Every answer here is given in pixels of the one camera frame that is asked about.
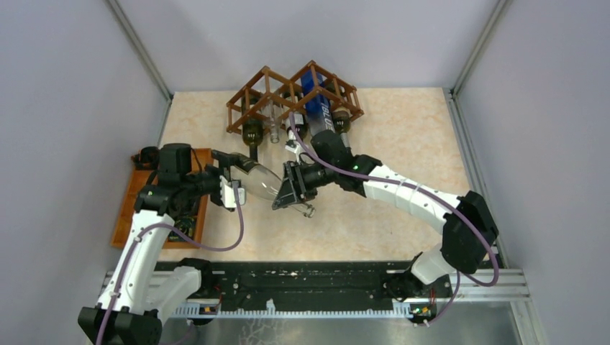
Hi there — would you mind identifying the orange wooden tray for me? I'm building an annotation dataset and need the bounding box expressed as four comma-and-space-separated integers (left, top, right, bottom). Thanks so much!
110, 147, 214, 250

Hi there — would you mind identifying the white label wine bottle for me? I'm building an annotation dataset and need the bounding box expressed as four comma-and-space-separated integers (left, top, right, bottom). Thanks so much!
282, 91, 309, 140

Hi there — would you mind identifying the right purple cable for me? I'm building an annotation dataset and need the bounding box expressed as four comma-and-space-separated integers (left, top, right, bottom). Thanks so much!
288, 111, 501, 327

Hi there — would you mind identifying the blue square glass bottle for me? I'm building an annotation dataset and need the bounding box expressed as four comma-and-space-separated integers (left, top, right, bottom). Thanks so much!
301, 71, 335, 137

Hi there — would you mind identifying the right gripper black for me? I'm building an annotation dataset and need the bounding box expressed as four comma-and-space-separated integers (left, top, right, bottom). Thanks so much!
273, 160, 337, 211

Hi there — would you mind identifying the white toothed cable strip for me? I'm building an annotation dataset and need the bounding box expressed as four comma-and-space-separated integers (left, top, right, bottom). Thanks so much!
170, 300, 414, 320

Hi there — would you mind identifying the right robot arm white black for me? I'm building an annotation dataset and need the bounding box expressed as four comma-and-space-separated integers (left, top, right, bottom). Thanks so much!
272, 130, 499, 300

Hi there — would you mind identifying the dark green wine bottle left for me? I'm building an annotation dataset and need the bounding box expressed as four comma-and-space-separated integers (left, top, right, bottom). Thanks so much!
241, 95, 264, 162

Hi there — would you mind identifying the brown wooden wine rack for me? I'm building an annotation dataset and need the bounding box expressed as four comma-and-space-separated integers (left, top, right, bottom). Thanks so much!
226, 60, 364, 134

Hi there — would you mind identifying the small clear glass bottle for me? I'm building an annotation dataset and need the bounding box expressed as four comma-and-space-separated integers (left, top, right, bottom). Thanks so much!
268, 99, 280, 144

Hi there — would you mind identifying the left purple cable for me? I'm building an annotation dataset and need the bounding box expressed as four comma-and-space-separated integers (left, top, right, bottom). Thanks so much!
95, 183, 246, 345

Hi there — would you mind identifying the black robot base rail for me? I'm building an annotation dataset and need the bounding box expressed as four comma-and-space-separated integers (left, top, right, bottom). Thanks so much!
190, 261, 452, 313

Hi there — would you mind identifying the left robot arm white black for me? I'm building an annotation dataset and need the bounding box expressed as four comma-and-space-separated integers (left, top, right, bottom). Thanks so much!
78, 143, 246, 344

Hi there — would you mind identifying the brown label wine bottle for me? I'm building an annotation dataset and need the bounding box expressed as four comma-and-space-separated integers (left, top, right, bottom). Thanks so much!
325, 83, 351, 151

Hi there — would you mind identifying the purple cable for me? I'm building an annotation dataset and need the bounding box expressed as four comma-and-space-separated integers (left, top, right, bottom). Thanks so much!
288, 111, 501, 327
95, 183, 246, 345

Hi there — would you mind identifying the black patterned coaster in tray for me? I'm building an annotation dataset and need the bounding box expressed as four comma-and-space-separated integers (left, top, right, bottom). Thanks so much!
168, 216, 196, 242

